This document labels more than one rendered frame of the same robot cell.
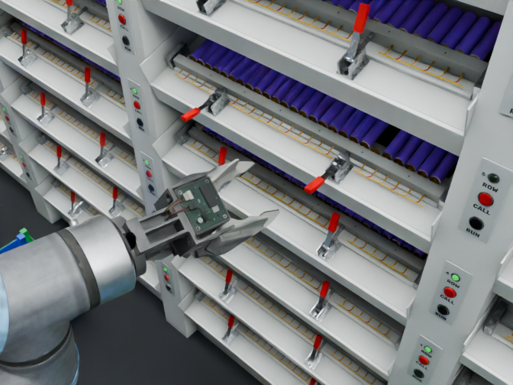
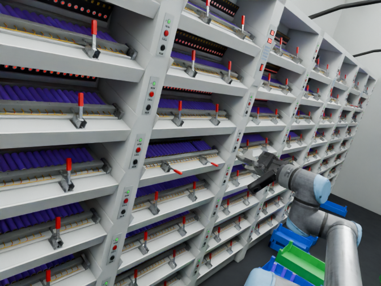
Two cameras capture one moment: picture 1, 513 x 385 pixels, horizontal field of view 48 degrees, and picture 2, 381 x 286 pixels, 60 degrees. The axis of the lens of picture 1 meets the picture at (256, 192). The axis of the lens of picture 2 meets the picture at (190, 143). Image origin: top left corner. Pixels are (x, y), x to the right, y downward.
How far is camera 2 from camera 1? 1.61 m
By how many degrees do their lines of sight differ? 86
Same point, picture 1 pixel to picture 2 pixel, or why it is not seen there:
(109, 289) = not seen: hidden behind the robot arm
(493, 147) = (240, 126)
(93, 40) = (87, 184)
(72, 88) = (29, 251)
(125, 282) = not seen: hidden behind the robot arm
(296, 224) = (180, 200)
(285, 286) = (169, 238)
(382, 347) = (196, 224)
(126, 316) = not seen: outside the picture
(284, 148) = (190, 165)
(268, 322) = (152, 275)
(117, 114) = (80, 234)
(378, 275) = (201, 193)
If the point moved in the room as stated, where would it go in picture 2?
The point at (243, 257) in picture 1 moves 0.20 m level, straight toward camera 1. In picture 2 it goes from (151, 246) to (195, 253)
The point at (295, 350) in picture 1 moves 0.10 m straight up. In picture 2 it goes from (166, 270) to (171, 252)
